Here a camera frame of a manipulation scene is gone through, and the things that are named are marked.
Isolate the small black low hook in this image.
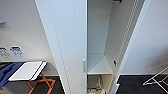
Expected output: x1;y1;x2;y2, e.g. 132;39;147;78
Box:
113;59;118;67

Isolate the white flat board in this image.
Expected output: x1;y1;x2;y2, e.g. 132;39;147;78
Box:
8;60;48;83

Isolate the orange object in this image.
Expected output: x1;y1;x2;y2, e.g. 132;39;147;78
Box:
26;73;56;94

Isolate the black table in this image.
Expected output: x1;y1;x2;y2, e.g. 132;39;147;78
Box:
0;60;58;94

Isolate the white wardrobe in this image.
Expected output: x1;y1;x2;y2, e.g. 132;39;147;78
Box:
34;0;152;94

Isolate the pale wire storage bin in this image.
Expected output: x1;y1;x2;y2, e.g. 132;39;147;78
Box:
87;75;103;93

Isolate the white metal frame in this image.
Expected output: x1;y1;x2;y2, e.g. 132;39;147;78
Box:
142;65;168;87

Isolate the wall socket with grey label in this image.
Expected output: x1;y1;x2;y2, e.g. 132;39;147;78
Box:
0;46;10;59

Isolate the white wardrobe door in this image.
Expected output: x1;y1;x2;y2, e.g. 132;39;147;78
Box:
34;0;89;94
109;0;152;94

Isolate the white handle of door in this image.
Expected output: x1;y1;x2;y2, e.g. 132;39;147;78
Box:
82;58;87;74

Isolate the white wall box green sign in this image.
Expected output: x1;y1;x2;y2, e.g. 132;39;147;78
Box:
0;11;6;25

